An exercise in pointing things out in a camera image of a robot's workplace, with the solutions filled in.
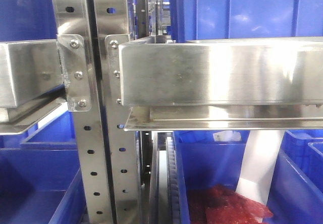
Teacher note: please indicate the left perforated steel upright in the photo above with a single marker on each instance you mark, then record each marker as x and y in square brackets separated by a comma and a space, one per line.
[81, 76]

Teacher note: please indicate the perforated steel upright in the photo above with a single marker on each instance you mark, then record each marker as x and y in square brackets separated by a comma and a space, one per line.
[115, 25]
[81, 76]

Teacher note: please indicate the upper left blue bin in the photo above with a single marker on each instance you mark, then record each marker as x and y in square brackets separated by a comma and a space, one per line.
[27, 20]

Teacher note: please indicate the lower middle blue bin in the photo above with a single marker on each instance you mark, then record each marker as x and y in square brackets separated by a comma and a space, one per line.
[207, 158]

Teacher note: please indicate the lower right blue bin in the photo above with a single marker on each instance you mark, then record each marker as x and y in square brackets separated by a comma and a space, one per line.
[294, 197]

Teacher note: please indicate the right stainless steel shelf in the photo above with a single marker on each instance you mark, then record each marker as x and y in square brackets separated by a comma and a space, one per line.
[241, 83]

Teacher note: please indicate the lower left blue bin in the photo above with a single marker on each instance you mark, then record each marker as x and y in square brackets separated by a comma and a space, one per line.
[41, 180]

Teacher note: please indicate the upper right blue bin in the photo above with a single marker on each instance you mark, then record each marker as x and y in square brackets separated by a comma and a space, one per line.
[213, 19]

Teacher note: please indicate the stainless steel shelf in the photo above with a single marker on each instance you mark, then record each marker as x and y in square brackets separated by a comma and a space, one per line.
[241, 83]
[31, 84]

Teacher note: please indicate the right perforated steel upright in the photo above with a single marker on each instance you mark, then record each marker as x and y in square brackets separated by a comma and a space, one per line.
[115, 25]

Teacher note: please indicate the left stainless steel shelf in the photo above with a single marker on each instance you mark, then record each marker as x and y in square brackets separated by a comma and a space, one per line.
[31, 84]

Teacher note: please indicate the blue bin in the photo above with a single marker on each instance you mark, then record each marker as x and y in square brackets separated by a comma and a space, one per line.
[27, 20]
[294, 197]
[41, 180]
[207, 158]
[213, 19]

